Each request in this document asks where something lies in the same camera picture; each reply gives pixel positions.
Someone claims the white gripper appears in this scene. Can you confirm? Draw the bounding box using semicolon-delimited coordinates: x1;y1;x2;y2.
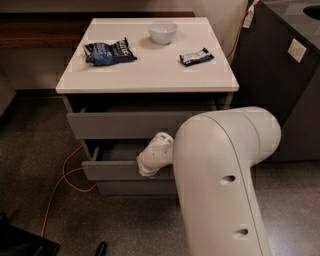
137;153;160;177

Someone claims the grey drawer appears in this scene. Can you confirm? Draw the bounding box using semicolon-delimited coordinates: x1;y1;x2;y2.
81;138;178;182
97;180;176;196
67;96;225;140

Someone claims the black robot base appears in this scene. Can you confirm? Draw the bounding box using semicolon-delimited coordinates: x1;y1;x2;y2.
0;213;60;256

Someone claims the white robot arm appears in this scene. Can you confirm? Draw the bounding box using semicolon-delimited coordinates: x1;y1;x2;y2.
137;107;281;256

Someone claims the grey top drawer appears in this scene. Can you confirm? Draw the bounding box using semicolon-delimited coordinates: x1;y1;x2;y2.
67;96;225;140

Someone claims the grey bottom drawer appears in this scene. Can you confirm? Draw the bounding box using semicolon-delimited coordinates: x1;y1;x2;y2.
97;180;176;196

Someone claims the grey drawer cabinet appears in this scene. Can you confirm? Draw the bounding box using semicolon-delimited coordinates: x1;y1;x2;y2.
55;17;240;198

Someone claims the black white snack packet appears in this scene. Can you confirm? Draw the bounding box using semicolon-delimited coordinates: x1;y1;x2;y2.
180;48;214;67

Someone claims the black round object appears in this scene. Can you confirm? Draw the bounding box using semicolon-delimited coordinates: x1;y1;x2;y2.
95;242;107;256

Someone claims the blue chip bag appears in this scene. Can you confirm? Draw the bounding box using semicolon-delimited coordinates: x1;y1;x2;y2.
84;38;137;66

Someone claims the white bowl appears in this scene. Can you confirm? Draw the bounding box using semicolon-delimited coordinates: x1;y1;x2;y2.
148;21;177;45

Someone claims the dark grey cabinet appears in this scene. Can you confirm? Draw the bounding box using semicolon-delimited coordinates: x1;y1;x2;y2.
232;0;320;161

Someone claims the brown wooden bench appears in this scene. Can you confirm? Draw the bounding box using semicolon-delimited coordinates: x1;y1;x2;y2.
0;11;195;49

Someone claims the white cable tag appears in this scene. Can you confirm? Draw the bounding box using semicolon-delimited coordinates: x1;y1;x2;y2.
243;5;254;28

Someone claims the white wall socket plate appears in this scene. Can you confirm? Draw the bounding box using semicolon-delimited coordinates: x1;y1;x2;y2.
288;39;307;63

